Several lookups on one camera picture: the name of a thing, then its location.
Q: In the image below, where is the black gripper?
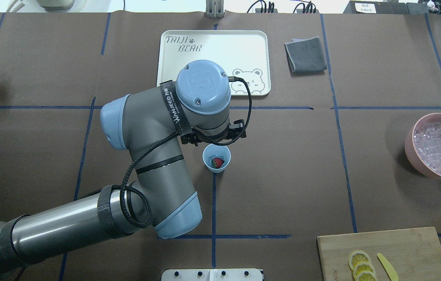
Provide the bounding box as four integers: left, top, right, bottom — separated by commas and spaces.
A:
180, 119, 246, 146

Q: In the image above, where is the red strawberry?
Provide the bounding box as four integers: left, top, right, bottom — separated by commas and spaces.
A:
210, 158, 225, 169

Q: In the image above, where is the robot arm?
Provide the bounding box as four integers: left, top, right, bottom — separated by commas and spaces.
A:
0, 59, 252, 280

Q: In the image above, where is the light blue paper cup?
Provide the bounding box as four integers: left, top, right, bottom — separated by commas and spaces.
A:
202, 144, 231, 174

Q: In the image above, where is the white bear tray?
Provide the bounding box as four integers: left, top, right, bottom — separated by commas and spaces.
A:
156, 30, 271, 96

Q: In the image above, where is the grey folded cloth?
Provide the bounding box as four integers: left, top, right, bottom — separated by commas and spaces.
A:
284, 37, 327, 74

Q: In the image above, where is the lemon slice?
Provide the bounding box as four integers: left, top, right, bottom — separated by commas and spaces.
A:
348, 250, 371, 270
352, 262, 376, 280
355, 270, 377, 281

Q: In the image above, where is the yellow plastic knife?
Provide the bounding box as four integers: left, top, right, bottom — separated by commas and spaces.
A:
377, 253, 399, 281

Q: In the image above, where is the wooden cutting board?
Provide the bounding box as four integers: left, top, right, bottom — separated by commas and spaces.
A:
317, 227, 441, 281

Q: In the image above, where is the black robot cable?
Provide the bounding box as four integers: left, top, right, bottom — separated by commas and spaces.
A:
120, 76, 253, 229

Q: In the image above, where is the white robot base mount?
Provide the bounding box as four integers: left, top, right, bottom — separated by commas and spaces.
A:
161, 268, 264, 281

